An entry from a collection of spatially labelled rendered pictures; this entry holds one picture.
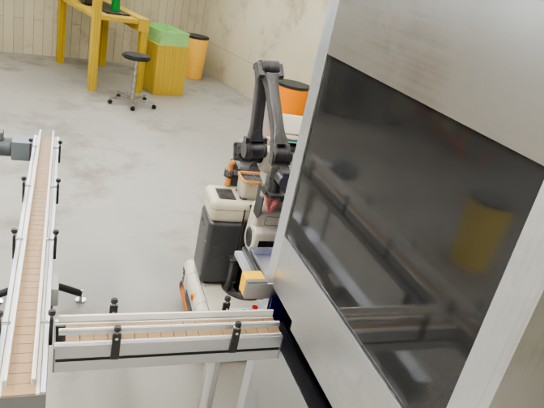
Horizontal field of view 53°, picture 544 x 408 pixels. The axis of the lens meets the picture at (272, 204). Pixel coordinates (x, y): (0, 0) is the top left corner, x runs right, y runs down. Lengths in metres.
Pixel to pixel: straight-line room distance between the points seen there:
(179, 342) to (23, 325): 0.45
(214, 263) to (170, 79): 5.37
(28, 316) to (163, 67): 6.57
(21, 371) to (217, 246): 1.66
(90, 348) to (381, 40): 1.14
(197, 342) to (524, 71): 1.18
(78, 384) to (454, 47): 2.35
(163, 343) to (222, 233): 1.40
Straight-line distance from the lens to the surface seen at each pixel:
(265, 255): 2.34
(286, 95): 6.86
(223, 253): 3.07
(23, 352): 1.66
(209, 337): 1.73
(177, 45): 8.16
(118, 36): 9.88
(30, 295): 1.88
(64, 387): 2.91
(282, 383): 1.83
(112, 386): 2.91
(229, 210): 2.95
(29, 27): 9.55
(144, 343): 1.69
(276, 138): 2.16
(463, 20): 1.14
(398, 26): 1.32
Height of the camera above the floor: 2.00
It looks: 23 degrees down
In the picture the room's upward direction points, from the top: 12 degrees clockwise
